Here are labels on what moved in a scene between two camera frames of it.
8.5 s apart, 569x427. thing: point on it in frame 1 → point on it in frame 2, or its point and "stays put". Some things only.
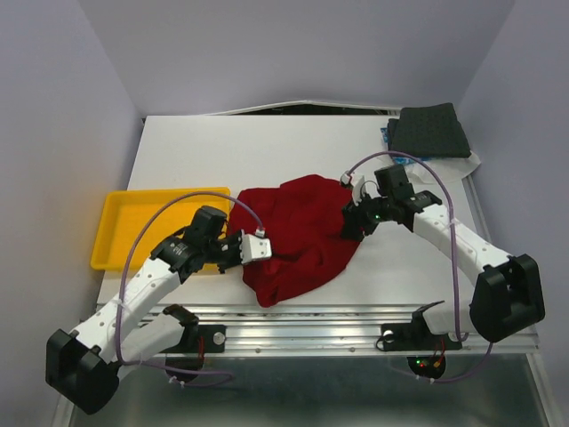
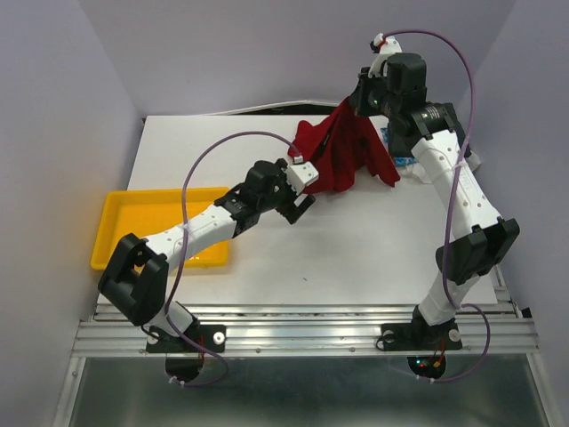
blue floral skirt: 403,160 stays put
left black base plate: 188,352 stays put
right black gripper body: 368,213 → 372,97
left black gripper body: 225,253 → 283,197
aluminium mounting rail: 336,330 stays put
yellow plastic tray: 125,213 stays put
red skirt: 301,221 → 338,144
